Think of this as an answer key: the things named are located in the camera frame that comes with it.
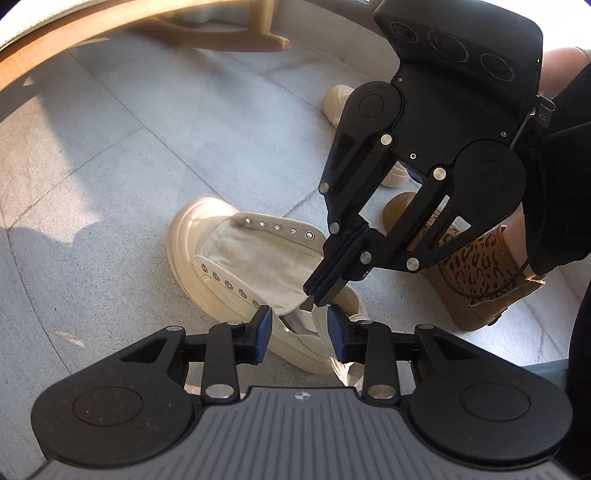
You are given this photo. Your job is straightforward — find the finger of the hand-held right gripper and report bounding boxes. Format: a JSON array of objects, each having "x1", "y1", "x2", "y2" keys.
[
  {"x1": 303, "y1": 120, "x2": 395, "y2": 299},
  {"x1": 314, "y1": 167, "x2": 472, "y2": 307}
]

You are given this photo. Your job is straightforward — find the person's right leg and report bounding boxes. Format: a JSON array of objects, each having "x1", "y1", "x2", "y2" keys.
[{"x1": 505, "y1": 60, "x2": 591, "y2": 280}]

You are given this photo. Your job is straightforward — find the wooden rocking chair base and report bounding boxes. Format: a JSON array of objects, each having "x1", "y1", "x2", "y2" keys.
[{"x1": 150, "y1": 0, "x2": 293, "y2": 52}]

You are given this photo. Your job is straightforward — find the leopard print ankle boot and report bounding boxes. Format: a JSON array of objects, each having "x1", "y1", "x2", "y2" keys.
[{"x1": 382, "y1": 191, "x2": 548, "y2": 332}]

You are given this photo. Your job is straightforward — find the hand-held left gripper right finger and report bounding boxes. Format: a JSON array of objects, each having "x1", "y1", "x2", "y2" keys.
[{"x1": 326, "y1": 305, "x2": 483, "y2": 407}]

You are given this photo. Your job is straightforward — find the light blue stool leg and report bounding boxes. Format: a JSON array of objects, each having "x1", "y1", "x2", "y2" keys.
[{"x1": 519, "y1": 357, "x2": 570, "y2": 386}]

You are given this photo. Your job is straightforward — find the person's right forearm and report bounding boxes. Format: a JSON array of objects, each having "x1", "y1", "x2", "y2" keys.
[{"x1": 538, "y1": 46, "x2": 591, "y2": 104}]

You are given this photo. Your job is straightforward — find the curved wooden furniture frame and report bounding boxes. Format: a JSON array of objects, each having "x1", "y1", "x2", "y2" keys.
[{"x1": 0, "y1": 0, "x2": 241, "y2": 93}]

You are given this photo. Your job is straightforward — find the cream canvas shoe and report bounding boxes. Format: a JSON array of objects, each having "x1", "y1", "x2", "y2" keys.
[
  {"x1": 166, "y1": 197, "x2": 372, "y2": 376},
  {"x1": 322, "y1": 85, "x2": 409, "y2": 188}
]

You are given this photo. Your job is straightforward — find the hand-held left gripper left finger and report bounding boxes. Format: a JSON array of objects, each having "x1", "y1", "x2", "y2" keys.
[{"x1": 117, "y1": 305, "x2": 274, "y2": 407}]

